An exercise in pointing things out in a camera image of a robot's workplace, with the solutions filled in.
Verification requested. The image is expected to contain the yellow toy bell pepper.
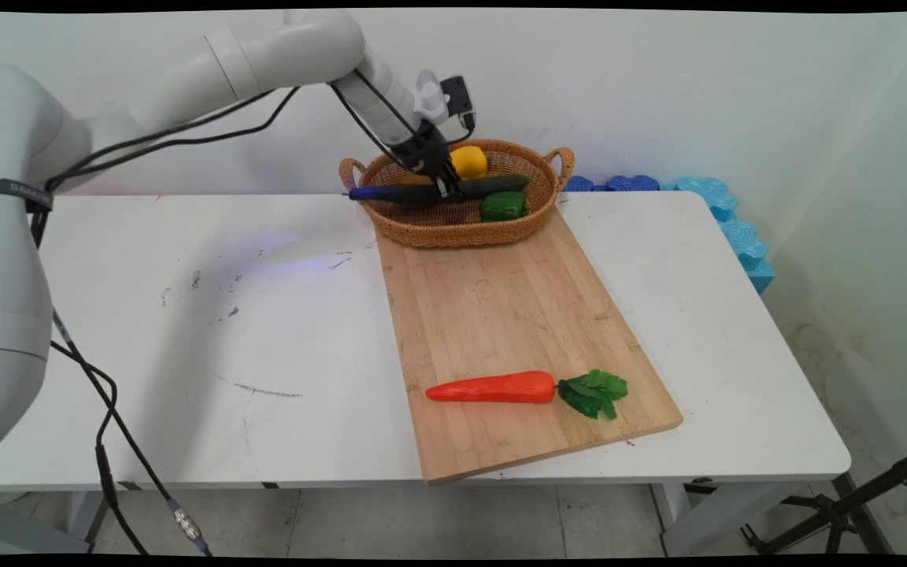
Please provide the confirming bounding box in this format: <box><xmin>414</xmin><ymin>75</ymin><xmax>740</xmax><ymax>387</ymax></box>
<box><xmin>449</xmin><ymin>146</ymin><xmax>491</xmax><ymax>181</ymax></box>

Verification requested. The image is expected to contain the black tripod stand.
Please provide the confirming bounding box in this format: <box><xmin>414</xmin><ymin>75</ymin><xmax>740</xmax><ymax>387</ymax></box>
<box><xmin>739</xmin><ymin>446</ymin><xmax>907</xmax><ymax>556</ymax></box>

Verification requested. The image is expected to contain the dark green toy cucumber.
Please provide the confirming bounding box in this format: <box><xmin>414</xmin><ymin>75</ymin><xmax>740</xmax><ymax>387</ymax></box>
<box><xmin>346</xmin><ymin>174</ymin><xmax>531</xmax><ymax>207</ymax></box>

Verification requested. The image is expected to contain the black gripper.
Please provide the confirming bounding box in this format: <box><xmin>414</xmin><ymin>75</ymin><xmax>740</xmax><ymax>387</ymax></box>
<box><xmin>393</xmin><ymin>122</ymin><xmax>466</xmax><ymax>203</ymax></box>

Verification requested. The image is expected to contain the bamboo cutting board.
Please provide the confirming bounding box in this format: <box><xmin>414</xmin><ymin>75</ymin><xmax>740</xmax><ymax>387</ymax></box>
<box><xmin>375</xmin><ymin>206</ymin><xmax>685</xmax><ymax>484</ymax></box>

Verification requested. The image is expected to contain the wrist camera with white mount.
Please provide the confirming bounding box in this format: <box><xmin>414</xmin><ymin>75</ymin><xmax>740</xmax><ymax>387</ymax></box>
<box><xmin>413</xmin><ymin>69</ymin><xmax>477</xmax><ymax>132</ymax></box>

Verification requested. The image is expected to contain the orange toy carrot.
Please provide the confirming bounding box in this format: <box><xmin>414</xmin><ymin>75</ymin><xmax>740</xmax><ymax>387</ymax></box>
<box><xmin>425</xmin><ymin>369</ymin><xmax>630</xmax><ymax>421</ymax></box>

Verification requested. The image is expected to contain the green toy bell pepper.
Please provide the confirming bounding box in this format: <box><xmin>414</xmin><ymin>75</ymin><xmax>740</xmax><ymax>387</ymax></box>
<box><xmin>479</xmin><ymin>191</ymin><xmax>530</xmax><ymax>223</ymax></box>

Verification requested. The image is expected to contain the white table leg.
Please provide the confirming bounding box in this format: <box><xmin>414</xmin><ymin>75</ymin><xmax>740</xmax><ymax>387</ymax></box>
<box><xmin>66</xmin><ymin>490</ymin><xmax>117</xmax><ymax>552</ymax></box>
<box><xmin>649</xmin><ymin>480</ymin><xmax>787</xmax><ymax>557</ymax></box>

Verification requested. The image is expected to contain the woven wicker basket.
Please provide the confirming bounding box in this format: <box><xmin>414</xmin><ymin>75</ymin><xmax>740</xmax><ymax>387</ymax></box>
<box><xmin>339</xmin><ymin>139</ymin><xmax>576</xmax><ymax>250</ymax></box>

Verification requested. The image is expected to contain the light blue foam tile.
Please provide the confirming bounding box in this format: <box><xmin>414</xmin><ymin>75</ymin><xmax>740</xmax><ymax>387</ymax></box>
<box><xmin>658</xmin><ymin>176</ymin><xmax>776</xmax><ymax>295</ymax></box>

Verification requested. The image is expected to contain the grey strap with print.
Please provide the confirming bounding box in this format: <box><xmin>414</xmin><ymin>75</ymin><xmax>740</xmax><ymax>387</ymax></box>
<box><xmin>0</xmin><ymin>178</ymin><xmax>55</xmax><ymax>213</ymax></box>

